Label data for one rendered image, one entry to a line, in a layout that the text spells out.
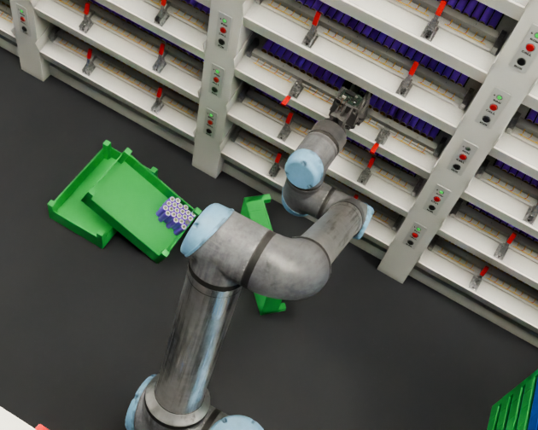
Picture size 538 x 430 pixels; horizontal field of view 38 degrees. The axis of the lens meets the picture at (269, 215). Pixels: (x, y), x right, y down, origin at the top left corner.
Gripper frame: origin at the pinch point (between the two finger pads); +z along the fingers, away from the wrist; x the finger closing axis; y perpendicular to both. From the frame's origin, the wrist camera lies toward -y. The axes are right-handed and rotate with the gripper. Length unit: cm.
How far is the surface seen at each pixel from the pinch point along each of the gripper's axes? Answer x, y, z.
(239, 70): 32.4, -6.4, -8.4
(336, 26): 12.0, 18.0, -2.6
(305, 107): 11.5, -7.1, -8.1
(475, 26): -18.7, 37.3, -3.9
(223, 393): -7, -64, -66
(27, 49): 109, -48, -7
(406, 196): -23.8, -24.2, -3.0
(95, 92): 85, -56, -2
